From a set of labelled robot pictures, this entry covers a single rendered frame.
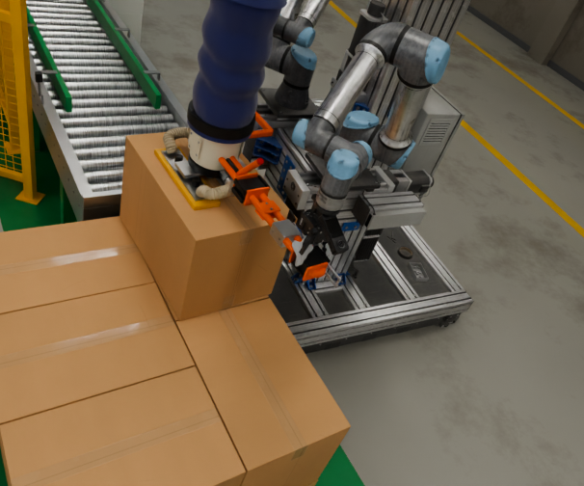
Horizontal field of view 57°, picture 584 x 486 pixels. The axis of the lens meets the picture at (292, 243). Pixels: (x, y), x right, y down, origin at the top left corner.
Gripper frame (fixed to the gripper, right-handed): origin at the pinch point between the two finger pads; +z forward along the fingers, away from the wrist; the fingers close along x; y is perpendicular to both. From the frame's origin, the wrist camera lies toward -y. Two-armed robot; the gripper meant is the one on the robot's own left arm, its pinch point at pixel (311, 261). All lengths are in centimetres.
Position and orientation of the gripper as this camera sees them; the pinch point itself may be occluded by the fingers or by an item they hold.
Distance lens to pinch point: 157.0
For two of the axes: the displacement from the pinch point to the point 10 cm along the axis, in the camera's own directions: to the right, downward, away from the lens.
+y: -5.3, -6.5, 5.4
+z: -2.5, 7.3, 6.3
